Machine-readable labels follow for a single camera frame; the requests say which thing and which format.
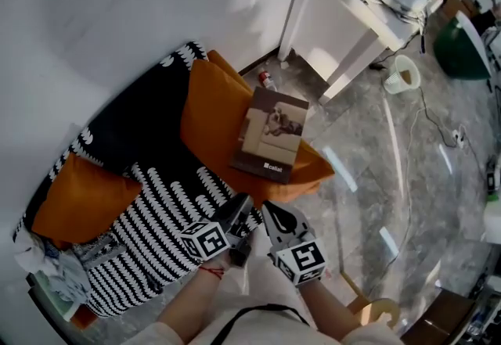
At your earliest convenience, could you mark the brown book with dog photo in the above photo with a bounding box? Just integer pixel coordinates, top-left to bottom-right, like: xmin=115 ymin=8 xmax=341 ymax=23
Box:
xmin=228 ymin=85 xmax=311 ymax=185

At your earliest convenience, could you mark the black neck strap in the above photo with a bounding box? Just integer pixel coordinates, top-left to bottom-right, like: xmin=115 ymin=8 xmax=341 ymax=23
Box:
xmin=210 ymin=304 xmax=311 ymax=345

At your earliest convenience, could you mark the person's left forearm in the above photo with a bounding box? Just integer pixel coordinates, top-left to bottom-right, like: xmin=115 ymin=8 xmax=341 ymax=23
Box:
xmin=155 ymin=265 xmax=227 ymax=336

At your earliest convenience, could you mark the small orange cushion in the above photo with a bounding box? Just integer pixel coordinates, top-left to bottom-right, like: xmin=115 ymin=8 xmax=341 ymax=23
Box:
xmin=31 ymin=154 xmax=144 ymax=247

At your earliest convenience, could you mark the pile of grey white cloths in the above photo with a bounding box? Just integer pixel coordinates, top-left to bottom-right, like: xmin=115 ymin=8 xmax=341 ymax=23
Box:
xmin=14 ymin=230 xmax=123 ymax=307

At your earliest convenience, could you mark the red string bracelet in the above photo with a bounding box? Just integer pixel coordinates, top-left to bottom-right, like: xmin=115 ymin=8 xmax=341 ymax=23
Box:
xmin=197 ymin=265 xmax=226 ymax=281

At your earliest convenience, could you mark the black cable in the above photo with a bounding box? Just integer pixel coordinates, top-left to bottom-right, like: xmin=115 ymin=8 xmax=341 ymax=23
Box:
xmin=369 ymin=33 xmax=460 ymax=149

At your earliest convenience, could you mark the green bin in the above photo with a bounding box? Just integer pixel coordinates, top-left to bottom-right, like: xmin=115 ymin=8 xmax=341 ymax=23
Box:
xmin=432 ymin=16 xmax=492 ymax=81

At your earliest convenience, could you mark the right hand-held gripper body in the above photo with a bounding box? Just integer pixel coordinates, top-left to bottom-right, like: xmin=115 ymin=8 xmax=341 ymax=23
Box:
xmin=267 ymin=225 xmax=329 ymax=288

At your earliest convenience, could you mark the person's white garment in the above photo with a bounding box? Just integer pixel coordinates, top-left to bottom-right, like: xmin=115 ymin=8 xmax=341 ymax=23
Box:
xmin=127 ymin=257 xmax=410 ymax=345

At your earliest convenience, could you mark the white cabinet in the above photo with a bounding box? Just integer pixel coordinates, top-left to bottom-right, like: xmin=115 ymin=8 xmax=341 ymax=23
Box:
xmin=277 ymin=0 xmax=434 ymax=106

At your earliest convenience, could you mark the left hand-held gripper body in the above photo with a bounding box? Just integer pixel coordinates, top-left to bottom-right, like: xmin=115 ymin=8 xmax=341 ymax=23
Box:
xmin=179 ymin=213 xmax=254 ymax=268

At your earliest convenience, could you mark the white plastic cup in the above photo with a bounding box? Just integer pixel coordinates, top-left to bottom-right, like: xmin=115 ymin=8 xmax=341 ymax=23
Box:
xmin=382 ymin=54 xmax=422 ymax=95

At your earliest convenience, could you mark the clear bottle with red cap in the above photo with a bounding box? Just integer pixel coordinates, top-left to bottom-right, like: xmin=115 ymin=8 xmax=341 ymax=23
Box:
xmin=257 ymin=69 xmax=279 ymax=93

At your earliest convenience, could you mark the light wooden stool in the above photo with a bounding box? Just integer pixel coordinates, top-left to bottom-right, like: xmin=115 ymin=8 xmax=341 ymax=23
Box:
xmin=339 ymin=271 xmax=402 ymax=335

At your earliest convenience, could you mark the person's right forearm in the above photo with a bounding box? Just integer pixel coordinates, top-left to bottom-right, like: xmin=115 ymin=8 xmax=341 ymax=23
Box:
xmin=301 ymin=279 xmax=363 ymax=337

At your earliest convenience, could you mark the brown cardboard box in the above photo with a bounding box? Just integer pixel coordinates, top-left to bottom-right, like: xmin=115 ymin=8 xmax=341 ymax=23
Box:
xmin=401 ymin=287 xmax=477 ymax=345

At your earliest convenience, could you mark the black and white patterned sofa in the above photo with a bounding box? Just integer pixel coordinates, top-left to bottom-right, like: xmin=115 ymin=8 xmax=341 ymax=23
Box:
xmin=13 ymin=41 xmax=264 ymax=319

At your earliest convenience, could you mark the round glass table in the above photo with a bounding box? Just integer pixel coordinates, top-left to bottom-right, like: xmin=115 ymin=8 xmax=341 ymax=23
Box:
xmin=308 ymin=96 xmax=501 ymax=336

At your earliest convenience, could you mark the large orange cushion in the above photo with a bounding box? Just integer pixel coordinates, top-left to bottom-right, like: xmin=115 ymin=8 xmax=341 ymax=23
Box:
xmin=178 ymin=49 xmax=337 ymax=208

